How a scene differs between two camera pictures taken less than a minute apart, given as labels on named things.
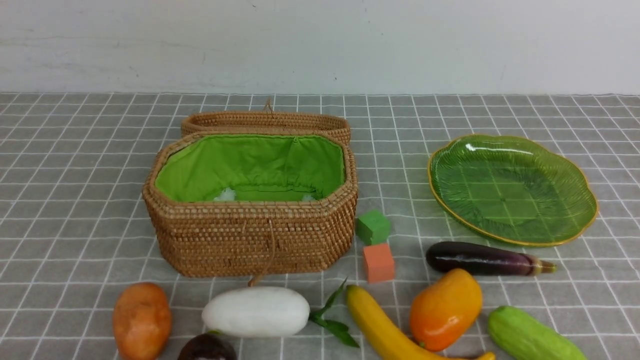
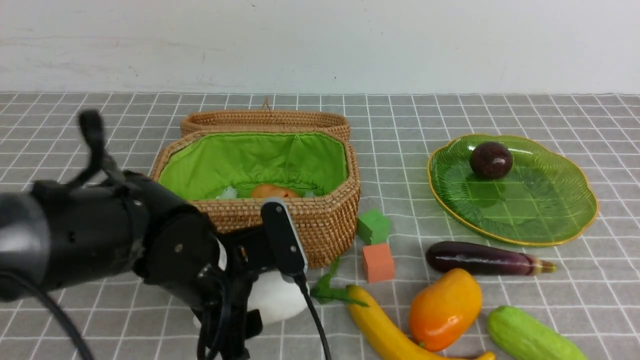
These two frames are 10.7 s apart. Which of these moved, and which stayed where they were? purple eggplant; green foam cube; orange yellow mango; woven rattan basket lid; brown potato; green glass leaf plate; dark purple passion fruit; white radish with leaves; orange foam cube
Moved: brown potato; white radish with leaves; dark purple passion fruit
Stayed: green glass leaf plate; orange yellow mango; woven rattan basket lid; green foam cube; orange foam cube; purple eggplant
